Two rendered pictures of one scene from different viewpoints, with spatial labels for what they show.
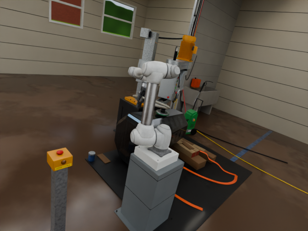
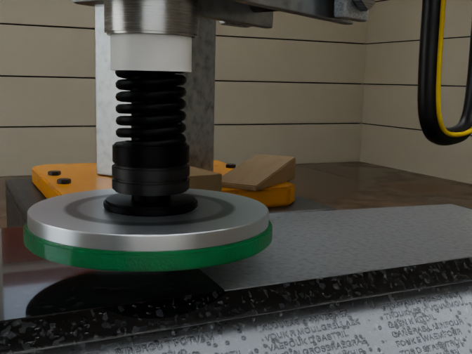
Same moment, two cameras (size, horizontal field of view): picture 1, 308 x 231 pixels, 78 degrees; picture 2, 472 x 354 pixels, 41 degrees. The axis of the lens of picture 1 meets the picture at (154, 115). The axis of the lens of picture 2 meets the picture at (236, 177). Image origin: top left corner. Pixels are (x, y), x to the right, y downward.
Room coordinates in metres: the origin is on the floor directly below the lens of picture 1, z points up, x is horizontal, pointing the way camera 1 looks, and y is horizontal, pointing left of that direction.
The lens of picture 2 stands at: (2.41, -0.42, 0.99)
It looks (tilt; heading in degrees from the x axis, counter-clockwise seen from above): 9 degrees down; 24
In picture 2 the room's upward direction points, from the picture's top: 1 degrees clockwise
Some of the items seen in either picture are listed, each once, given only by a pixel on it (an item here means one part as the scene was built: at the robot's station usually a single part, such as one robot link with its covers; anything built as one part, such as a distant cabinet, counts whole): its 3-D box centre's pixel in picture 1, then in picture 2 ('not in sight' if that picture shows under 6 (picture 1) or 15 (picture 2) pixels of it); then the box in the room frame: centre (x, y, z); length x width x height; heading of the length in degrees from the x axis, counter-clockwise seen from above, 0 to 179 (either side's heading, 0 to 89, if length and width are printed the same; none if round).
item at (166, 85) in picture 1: (170, 84); not in sight; (2.97, -0.15, 1.32); 0.36 x 0.22 x 0.45; 163
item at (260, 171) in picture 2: not in sight; (256, 171); (3.66, 0.08, 0.80); 0.20 x 0.10 x 0.05; 176
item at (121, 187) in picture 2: not in sight; (151, 182); (2.89, -0.13, 0.90); 0.07 x 0.07 x 0.01
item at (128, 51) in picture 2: not in sight; (151, 50); (2.89, -0.13, 1.02); 0.07 x 0.07 x 0.04
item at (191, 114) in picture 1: (190, 116); not in sight; (4.33, -0.87, 0.43); 0.35 x 0.35 x 0.87; 34
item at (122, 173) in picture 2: not in sight; (151, 169); (2.89, -0.13, 0.91); 0.07 x 0.07 x 0.01
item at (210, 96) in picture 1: (199, 101); not in sight; (6.08, -1.36, 0.43); 1.30 x 0.62 x 0.86; 140
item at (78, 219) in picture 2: (162, 112); (151, 213); (2.89, -0.13, 0.87); 0.21 x 0.21 x 0.01
